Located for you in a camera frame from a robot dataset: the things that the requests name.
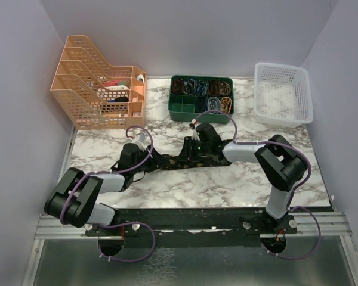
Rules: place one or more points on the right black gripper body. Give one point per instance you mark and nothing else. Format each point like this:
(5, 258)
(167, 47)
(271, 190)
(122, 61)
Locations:
(195, 149)

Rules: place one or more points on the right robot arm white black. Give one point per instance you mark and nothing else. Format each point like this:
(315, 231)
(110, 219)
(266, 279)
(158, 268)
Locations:
(281, 163)

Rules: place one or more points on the white plastic basket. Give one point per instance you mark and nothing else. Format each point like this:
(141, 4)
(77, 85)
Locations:
(282, 95)

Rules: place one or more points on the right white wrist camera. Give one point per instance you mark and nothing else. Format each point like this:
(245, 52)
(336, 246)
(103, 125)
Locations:
(192, 125)

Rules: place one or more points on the orange plastic file organizer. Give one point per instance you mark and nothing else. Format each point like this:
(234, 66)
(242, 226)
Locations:
(95, 94)

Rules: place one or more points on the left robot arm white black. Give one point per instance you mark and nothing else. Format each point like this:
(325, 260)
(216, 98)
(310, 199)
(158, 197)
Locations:
(74, 199)

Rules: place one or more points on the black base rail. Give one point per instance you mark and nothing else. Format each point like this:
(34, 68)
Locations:
(184, 228)

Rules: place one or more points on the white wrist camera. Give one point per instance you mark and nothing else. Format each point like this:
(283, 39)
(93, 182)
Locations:
(192, 125)
(139, 140)

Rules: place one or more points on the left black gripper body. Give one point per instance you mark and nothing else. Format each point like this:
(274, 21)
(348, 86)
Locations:
(151, 165)

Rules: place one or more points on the black floral necktie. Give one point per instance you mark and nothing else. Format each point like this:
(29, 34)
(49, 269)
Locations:
(169, 162)

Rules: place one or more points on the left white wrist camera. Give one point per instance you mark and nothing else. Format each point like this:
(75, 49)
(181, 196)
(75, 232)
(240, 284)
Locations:
(139, 140)

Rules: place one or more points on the green compartment tray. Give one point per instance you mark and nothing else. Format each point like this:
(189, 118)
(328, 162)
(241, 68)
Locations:
(190, 95)

